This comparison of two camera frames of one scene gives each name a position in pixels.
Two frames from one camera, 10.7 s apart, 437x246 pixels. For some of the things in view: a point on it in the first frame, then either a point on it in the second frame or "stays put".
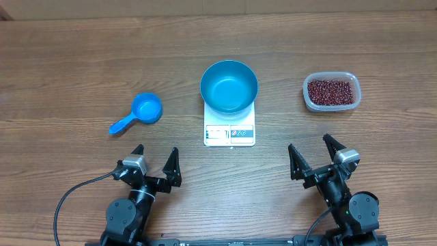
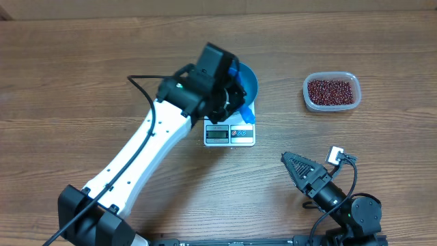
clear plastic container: (326, 91) stays put
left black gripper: (164, 186) -> (239, 96)
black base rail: (311, 240) stays put
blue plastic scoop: (147, 107) -> (246, 111)
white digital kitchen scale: (240, 132) stays put
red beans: (330, 92) stays put
